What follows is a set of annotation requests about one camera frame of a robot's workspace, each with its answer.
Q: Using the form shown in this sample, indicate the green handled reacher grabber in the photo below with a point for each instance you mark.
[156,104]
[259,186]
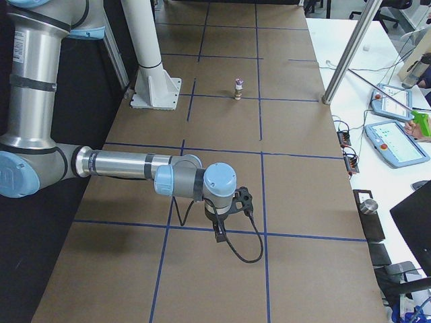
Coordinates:
[419,116]

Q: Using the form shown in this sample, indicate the near teach pendant tablet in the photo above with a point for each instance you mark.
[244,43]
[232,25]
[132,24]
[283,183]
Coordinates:
[396,147]

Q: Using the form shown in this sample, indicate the aluminium frame post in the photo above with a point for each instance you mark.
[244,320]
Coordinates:
[351,48]

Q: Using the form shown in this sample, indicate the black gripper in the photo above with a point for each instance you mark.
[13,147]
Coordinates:
[215,219]

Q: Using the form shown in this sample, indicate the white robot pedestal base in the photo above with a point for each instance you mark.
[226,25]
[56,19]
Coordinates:
[154,87]

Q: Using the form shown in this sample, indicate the brass PPR valve white ends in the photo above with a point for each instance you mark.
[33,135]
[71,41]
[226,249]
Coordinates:
[238,91]

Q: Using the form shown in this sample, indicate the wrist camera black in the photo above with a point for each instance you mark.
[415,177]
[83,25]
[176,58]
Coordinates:
[242,202]

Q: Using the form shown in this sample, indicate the far teach pendant tablet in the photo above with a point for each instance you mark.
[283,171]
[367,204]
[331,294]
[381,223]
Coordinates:
[387,108]

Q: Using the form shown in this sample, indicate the teach pendant tablet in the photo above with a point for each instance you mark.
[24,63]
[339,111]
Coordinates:
[396,147]
[387,108]

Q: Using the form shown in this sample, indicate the metal cup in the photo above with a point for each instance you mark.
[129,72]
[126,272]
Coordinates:
[368,207]

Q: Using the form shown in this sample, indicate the black monitor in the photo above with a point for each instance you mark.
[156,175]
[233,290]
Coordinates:
[412,218]

